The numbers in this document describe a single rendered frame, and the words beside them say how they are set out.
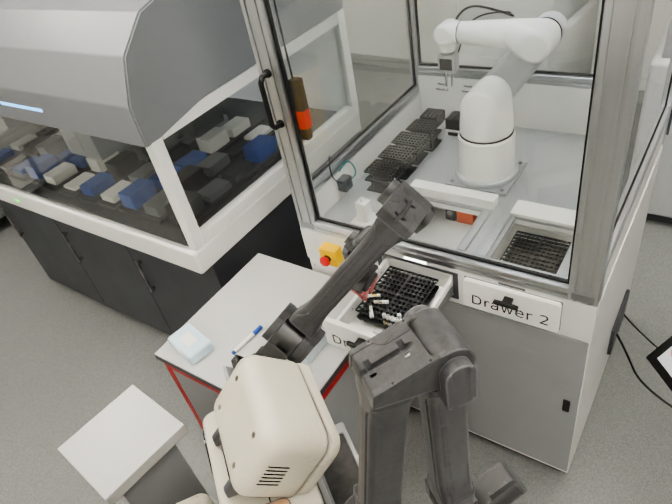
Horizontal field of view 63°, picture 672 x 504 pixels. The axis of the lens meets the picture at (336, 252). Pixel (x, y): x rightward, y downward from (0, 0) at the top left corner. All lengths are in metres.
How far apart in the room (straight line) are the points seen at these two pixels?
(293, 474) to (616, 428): 1.81
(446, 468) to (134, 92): 1.44
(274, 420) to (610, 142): 0.91
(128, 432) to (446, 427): 1.27
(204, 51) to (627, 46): 1.33
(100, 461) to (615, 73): 1.66
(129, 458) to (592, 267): 1.39
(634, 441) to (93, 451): 1.96
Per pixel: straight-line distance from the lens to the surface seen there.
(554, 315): 1.69
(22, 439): 3.22
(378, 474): 0.77
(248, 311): 2.02
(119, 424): 1.90
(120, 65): 1.86
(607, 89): 1.30
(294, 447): 0.91
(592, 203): 1.44
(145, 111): 1.89
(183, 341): 1.96
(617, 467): 2.48
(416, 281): 1.77
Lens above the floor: 2.11
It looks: 39 degrees down
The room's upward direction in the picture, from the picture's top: 13 degrees counter-clockwise
